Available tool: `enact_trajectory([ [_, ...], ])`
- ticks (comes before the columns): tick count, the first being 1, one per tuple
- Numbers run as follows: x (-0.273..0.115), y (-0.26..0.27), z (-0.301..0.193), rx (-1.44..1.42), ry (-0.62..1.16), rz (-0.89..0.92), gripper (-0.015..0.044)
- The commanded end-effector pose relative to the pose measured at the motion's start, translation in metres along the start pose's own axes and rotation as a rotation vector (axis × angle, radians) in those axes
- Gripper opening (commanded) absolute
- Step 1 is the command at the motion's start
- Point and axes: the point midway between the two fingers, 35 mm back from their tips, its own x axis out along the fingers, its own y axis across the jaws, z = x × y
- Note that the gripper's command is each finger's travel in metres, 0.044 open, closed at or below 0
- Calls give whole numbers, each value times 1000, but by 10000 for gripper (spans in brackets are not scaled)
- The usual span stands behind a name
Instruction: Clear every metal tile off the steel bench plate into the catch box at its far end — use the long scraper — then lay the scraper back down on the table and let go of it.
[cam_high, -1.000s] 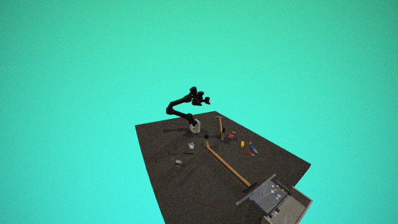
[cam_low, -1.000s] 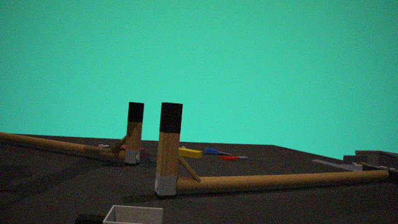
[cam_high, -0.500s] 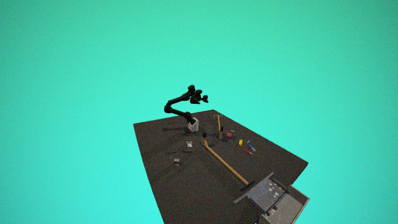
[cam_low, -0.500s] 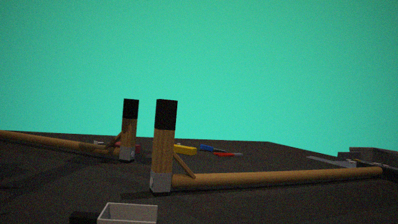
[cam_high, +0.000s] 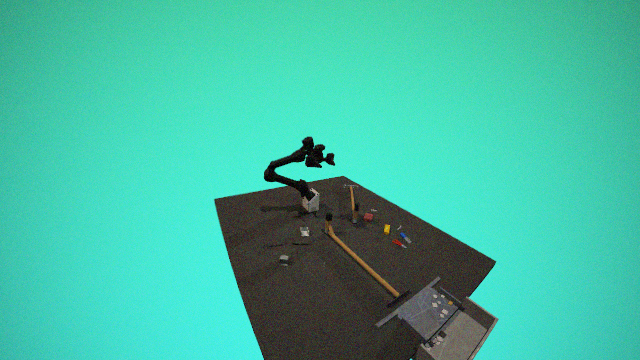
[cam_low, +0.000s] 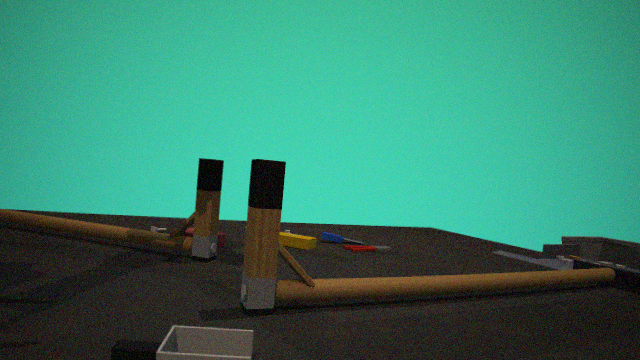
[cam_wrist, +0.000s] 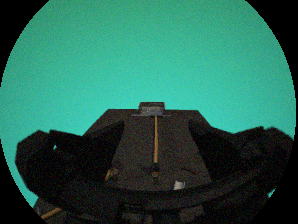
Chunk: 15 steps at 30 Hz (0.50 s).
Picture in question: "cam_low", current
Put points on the yellow rectangular bar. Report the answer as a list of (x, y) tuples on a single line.
[(297, 241)]

